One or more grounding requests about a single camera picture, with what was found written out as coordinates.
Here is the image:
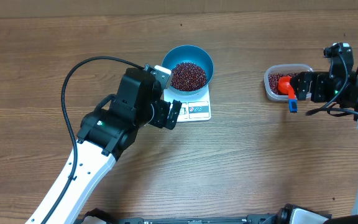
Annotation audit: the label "red measuring scoop blue handle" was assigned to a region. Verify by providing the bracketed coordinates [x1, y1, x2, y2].
[278, 76, 298, 113]

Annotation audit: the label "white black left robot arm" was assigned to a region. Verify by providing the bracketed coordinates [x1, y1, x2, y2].
[28, 65, 181, 223]

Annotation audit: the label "white kitchen scale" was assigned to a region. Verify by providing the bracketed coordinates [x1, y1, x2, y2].
[163, 85, 212, 123]

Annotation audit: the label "red beans in bowl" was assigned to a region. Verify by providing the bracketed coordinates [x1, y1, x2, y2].
[171, 62, 207, 91]

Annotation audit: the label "blue bowl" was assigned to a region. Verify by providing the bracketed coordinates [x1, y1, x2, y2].
[162, 45, 214, 87]

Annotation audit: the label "red beans in container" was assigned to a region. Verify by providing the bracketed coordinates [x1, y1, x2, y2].
[268, 73, 298, 95]

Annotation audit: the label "clear plastic container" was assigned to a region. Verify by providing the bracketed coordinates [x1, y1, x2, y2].
[264, 63, 313, 101]

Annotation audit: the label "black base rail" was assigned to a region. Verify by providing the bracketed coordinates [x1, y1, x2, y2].
[76, 203, 332, 224]

